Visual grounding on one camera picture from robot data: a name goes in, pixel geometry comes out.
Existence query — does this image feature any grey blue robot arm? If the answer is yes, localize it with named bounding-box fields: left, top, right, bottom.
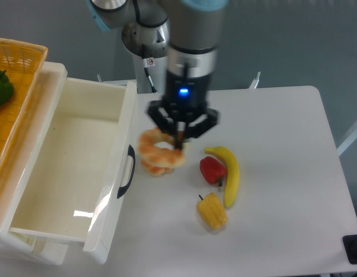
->
left=87, top=1, right=228, bottom=149

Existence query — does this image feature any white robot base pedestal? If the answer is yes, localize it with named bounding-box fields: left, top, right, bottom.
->
left=122, top=21, right=169, bottom=93

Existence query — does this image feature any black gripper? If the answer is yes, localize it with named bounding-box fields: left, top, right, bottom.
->
left=146, top=68, right=219, bottom=149

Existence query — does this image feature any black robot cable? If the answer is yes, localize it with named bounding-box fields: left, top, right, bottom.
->
left=141, top=43, right=159, bottom=94

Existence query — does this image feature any orange wicker basket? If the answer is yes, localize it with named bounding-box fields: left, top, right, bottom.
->
left=0, top=38, right=48, bottom=172

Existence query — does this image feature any yellow banana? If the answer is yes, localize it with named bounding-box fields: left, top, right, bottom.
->
left=204, top=146, right=240, bottom=208

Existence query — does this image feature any green bell pepper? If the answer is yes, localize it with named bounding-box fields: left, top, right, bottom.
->
left=0, top=70, right=14, bottom=107

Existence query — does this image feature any ring shaped glazed donut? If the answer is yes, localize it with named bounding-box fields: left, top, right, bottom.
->
left=138, top=128, right=186, bottom=169

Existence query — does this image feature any round knotted bun donut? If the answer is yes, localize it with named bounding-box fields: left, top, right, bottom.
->
left=141, top=160, right=173, bottom=177

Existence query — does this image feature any yellow bell pepper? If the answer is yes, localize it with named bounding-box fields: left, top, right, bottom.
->
left=196, top=193, right=227, bottom=230

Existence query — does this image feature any upper white drawer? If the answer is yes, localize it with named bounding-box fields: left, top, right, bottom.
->
left=10, top=78, right=138, bottom=264

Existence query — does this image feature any black device at table corner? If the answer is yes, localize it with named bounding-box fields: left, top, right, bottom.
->
left=343, top=234, right=357, bottom=264

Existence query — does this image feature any dark blue drawer handle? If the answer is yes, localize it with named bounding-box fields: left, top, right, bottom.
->
left=117, top=145, right=136, bottom=199

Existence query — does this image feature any red bell pepper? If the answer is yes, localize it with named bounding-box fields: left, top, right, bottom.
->
left=200, top=156, right=227, bottom=187

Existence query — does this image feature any white drawer cabinet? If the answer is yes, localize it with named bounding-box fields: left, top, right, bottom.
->
left=0, top=62, right=67, bottom=265

